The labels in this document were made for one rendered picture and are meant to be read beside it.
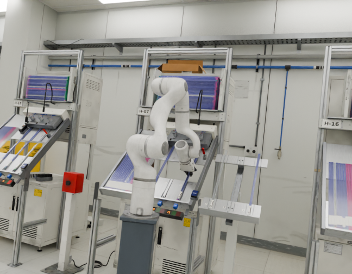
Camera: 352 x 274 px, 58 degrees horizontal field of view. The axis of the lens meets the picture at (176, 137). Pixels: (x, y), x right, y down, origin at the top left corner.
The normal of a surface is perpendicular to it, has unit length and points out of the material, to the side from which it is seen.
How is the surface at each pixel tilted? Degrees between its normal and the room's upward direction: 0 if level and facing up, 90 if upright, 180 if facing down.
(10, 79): 90
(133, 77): 90
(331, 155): 44
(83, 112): 90
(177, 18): 90
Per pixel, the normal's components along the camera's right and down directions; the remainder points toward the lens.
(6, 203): -0.36, -0.07
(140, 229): -0.04, -0.03
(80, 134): 0.93, 0.09
